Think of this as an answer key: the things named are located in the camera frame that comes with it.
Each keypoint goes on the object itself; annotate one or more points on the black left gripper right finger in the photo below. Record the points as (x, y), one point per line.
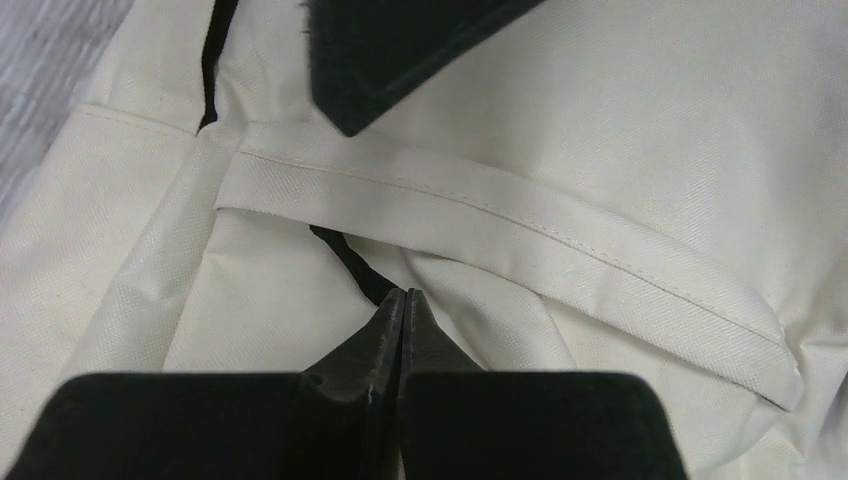
(459, 421)

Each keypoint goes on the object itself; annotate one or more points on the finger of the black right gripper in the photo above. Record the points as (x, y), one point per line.
(365, 56)

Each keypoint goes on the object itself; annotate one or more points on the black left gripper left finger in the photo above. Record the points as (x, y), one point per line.
(330, 421)

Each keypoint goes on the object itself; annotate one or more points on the beige canvas backpack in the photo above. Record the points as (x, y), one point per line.
(655, 187)

